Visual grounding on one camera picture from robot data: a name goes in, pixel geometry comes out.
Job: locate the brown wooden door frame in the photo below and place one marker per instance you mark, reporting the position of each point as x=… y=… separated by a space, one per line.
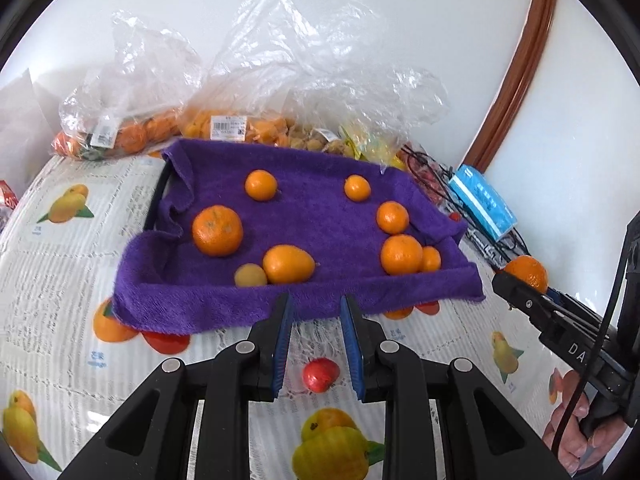
x=525 y=60

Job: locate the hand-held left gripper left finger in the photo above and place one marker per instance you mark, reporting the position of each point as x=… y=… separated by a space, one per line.
x=281 y=355

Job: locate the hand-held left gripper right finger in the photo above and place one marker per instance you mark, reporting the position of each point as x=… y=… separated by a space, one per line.
x=354 y=360

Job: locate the blue tissue pack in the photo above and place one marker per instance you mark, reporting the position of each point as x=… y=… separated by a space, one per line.
x=480 y=200

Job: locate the oval orange kumquat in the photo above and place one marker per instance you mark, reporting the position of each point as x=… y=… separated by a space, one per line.
x=288 y=263

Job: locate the crumpled clear plastic bag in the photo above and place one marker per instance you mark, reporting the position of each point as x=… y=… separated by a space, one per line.
x=325 y=60

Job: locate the small yellowish round fruit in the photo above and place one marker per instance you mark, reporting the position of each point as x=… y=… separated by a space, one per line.
x=250 y=276

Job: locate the yellow fruit bag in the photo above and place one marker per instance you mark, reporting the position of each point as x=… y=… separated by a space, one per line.
x=375 y=150

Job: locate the large mandarin orange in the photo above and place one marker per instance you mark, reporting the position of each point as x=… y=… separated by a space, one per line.
x=217 y=230

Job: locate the grey patterned pouch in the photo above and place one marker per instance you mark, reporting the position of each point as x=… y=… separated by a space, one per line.
x=492 y=255

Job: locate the clear bag of kumquats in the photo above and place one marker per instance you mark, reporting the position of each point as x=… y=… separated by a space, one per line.
x=265 y=130

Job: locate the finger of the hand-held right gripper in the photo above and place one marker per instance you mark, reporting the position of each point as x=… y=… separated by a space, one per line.
x=575 y=307
x=525 y=300

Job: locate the purple towel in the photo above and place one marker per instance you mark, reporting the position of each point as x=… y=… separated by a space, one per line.
x=310 y=230

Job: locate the person's right hand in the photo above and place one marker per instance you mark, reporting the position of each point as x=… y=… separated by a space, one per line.
x=567 y=440

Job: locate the small red fruit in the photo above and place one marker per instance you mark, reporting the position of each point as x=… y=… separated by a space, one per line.
x=320 y=375
x=454 y=216

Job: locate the red paper bag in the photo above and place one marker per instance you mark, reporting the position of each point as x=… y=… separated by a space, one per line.
x=6 y=200

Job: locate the clear bag of tan fruits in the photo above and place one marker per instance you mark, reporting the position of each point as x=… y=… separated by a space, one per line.
x=310 y=141

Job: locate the clear bag of mandarins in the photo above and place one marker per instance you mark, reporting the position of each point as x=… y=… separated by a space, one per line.
x=130 y=132

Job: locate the clear bag of red fruits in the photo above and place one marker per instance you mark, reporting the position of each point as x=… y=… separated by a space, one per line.
x=425 y=175

